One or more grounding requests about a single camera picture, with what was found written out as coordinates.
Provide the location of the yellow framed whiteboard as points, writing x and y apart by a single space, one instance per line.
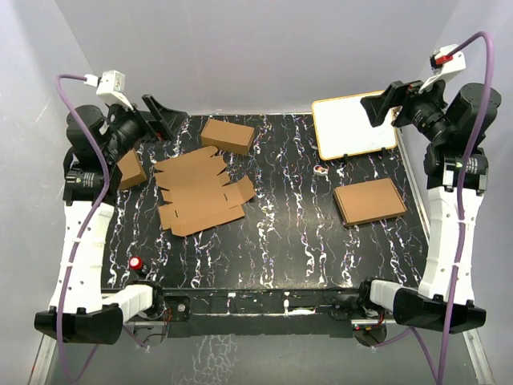
342 128

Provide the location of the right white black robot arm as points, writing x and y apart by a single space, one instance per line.
456 185

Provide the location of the folded cardboard box back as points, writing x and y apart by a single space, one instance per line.
229 137

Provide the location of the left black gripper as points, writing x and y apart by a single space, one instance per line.
167 121

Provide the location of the red emergency stop button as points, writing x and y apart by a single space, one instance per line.
139 266

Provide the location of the flat cardboard stack right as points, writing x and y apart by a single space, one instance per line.
369 201

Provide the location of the black base bar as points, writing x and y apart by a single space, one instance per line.
199 312

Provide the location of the small cardboard box left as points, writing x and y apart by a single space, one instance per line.
131 170

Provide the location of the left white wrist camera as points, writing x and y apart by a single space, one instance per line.
109 87

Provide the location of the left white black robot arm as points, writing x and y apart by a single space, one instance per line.
78 312

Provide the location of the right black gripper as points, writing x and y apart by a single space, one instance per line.
377 105

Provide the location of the small round sticker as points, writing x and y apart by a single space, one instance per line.
320 170

